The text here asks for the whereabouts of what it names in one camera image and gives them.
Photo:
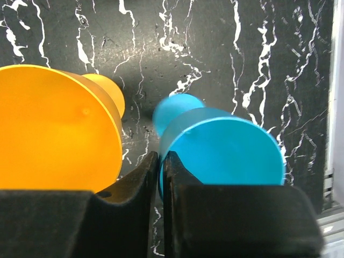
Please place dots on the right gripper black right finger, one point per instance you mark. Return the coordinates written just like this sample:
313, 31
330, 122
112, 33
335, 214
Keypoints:
202, 220

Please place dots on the orange plastic wine glass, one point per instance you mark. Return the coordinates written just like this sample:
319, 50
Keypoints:
59, 130

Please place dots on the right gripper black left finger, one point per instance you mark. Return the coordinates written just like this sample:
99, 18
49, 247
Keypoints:
112, 223

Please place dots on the blue plastic wine glass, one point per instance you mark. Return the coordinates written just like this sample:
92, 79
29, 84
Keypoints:
216, 146

